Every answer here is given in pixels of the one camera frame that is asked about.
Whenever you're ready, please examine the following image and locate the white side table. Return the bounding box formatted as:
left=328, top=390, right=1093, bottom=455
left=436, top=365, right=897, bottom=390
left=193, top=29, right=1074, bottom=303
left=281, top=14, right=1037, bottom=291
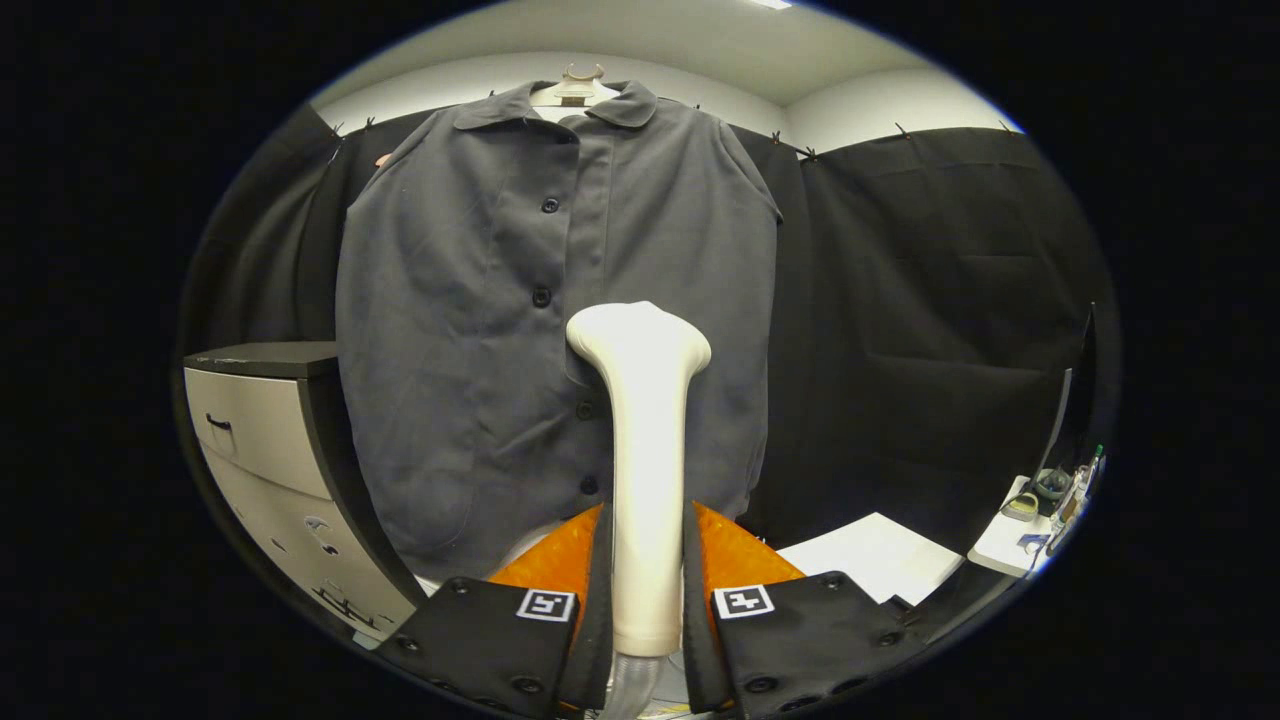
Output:
left=968, top=475, right=1061, bottom=579

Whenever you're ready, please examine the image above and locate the black backdrop cloth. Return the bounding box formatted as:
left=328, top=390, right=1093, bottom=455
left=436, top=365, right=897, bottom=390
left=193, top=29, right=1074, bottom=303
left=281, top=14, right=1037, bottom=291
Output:
left=178, top=100, right=1121, bottom=556

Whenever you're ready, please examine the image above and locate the long black drawer handle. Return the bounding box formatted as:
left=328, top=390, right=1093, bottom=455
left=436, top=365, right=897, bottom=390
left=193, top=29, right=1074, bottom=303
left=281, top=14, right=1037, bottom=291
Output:
left=313, top=588, right=379, bottom=629

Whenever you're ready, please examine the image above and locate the grey drawer cabinet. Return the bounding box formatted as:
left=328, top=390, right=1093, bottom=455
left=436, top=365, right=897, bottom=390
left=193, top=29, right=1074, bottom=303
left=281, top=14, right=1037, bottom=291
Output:
left=183, top=342, right=426, bottom=641

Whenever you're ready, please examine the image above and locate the white flat board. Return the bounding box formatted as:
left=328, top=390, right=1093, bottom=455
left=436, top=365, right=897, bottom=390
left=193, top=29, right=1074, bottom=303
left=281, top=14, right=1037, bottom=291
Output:
left=778, top=512, right=966, bottom=606

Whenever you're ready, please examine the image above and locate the black monitor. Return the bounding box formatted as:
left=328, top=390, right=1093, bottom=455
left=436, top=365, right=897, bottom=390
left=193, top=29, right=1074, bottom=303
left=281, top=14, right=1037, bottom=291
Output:
left=1040, top=303, right=1099, bottom=476

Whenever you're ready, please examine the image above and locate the dark grey button shirt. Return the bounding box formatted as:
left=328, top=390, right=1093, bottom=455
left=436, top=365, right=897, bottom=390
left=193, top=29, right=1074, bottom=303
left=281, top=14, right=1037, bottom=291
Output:
left=335, top=80, right=783, bottom=583

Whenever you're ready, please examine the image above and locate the cream mannequin torso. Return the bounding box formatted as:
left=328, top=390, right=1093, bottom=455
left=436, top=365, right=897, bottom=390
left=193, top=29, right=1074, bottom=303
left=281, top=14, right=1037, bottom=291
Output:
left=485, top=63, right=623, bottom=583

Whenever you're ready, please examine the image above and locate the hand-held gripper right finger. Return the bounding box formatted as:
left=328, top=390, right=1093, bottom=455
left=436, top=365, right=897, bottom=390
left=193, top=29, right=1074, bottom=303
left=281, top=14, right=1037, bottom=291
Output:
left=682, top=500, right=931, bottom=716

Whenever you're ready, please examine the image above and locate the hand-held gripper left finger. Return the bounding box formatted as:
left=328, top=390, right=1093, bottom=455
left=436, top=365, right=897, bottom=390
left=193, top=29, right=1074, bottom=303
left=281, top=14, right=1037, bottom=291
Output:
left=372, top=503, right=613, bottom=720

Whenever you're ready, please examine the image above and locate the white garment steamer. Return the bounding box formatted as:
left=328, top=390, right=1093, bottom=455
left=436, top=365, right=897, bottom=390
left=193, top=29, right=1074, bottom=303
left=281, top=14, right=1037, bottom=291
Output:
left=566, top=300, right=713, bottom=720

